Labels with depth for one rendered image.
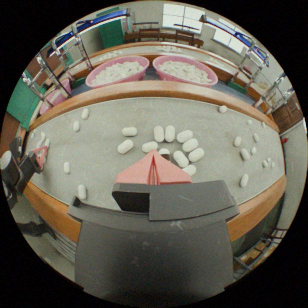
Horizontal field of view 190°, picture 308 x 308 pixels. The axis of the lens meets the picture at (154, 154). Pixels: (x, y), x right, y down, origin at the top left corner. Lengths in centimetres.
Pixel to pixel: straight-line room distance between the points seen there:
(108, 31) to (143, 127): 291
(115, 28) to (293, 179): 621
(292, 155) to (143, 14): 703
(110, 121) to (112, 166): 11
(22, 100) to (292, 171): 527
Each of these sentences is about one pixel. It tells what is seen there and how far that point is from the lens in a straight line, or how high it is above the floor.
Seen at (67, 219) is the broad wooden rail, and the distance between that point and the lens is 31.
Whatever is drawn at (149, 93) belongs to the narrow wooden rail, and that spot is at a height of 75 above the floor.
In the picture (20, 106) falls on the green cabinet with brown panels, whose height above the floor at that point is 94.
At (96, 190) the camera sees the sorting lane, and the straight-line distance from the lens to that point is 23.
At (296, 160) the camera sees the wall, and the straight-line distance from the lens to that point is 432.
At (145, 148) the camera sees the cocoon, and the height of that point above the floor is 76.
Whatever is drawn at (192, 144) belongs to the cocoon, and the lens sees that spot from 20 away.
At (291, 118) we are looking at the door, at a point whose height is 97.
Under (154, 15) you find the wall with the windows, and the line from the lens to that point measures 514.
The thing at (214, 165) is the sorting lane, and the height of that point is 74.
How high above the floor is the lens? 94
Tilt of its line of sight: 76 degrees down
